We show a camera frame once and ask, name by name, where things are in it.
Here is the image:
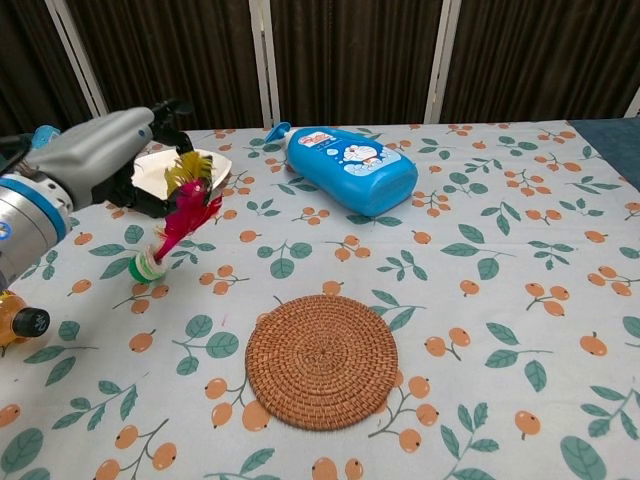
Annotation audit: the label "dark folding screen white frames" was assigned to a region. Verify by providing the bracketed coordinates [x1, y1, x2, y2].
[0, 0, 640, 137]

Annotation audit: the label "colourful feather toy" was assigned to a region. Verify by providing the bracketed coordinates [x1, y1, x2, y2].
[128, 149, 225, 285]

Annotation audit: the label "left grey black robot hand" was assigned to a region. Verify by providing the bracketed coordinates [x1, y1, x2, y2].
[22, 98, 197, 221]

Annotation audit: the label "orange tea drink bottle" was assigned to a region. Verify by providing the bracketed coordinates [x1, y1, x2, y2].
[0, 289, 52, 347]

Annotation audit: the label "dark blue table cover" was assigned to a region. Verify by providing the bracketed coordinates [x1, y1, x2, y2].
[567, 116, 640, 197]

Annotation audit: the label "white round plate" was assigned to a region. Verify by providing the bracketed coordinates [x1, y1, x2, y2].
[127, 148, 234, 201]

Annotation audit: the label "floral orange fruit tablecloth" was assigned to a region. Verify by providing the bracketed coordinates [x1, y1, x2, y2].
[0, 121, 640, 480]

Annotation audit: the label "round woven rattan coaster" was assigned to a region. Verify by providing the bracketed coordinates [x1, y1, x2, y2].
[244, 294, 401, 432]

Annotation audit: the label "blue detergent pump bottle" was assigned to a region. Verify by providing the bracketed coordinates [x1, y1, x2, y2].
[264, 121, 419, 218]

